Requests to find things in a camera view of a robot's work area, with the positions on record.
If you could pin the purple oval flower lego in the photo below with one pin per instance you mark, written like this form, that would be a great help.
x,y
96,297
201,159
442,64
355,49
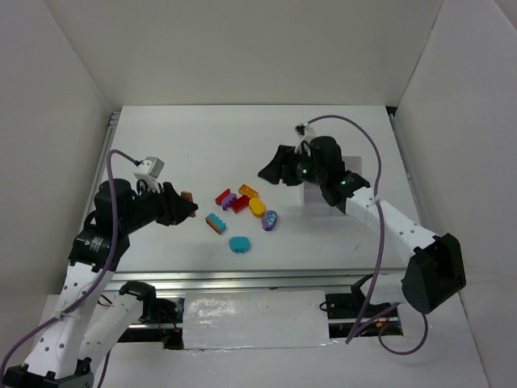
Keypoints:
x,y
269,220

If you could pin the yellow oval lego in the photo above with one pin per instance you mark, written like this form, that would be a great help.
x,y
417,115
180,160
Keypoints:
x,y
257,207

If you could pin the right aluminium rail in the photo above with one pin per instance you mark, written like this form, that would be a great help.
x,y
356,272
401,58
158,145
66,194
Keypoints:
x,y
391,111

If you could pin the aluminium rail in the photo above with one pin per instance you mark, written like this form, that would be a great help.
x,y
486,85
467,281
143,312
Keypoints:
x,y
110,133
241,280
391,111

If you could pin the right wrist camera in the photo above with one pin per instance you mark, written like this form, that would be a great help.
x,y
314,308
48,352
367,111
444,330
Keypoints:
x,y
306,134

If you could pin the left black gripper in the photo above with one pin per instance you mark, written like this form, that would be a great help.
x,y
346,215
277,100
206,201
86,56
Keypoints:
x,y
167,206

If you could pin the aluminium front rail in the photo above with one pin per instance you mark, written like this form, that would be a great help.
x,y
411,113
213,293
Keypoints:
x,y
241,280

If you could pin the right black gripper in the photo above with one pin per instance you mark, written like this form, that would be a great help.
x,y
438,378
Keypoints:
x,y
288,168

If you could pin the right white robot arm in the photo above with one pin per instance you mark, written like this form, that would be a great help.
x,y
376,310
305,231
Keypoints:
x,y
434,266

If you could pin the white foil sheet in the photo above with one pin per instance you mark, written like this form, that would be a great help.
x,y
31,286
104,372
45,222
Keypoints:
x,y
272,319

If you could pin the purple curved lego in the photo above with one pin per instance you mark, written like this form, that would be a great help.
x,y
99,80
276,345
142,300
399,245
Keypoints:
x,y
228,200

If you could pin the brown small lego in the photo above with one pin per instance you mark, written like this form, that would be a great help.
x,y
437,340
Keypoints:
x,y
188,196

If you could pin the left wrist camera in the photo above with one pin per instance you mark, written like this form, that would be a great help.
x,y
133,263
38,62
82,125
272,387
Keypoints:
x,y
147,173

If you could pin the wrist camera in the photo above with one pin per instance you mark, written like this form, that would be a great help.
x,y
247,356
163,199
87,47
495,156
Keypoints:
x,y
306,134
147,173

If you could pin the red rectangular lego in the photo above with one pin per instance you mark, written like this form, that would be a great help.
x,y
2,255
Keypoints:
x,y
240,203

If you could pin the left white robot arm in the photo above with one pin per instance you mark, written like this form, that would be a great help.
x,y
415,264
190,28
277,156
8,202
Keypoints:
x,y
71,348

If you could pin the teal rounded lego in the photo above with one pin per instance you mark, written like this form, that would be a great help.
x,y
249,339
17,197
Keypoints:
x,y
239,244

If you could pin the teal stepped lego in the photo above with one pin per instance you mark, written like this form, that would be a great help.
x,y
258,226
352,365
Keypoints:
x,y
216,220

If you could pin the left aluminium rail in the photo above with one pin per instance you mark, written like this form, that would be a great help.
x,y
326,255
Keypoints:
x,y
110,133

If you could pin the red curved lego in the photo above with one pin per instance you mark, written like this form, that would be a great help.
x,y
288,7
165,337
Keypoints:
x,y
222,196

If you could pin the brown lego plate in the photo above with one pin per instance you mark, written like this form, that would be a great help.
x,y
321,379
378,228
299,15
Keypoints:
x,y
214,226

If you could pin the orange flat lego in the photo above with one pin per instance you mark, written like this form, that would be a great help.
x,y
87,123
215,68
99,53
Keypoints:
x,y
248,191

